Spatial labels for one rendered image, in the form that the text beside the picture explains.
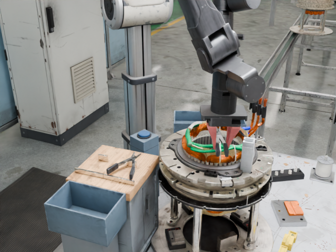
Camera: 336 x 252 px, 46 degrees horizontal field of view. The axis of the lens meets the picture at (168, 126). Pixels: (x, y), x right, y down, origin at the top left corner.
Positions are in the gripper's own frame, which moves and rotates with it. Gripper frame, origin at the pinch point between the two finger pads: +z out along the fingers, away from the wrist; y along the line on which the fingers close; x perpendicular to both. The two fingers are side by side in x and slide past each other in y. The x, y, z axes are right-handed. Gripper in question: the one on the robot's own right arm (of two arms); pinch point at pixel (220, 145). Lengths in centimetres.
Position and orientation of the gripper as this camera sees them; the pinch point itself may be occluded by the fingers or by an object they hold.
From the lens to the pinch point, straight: 95.1
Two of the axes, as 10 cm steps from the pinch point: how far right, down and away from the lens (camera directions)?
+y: 10.0, 0.1, 0.0
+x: 0.0, -4.2, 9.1
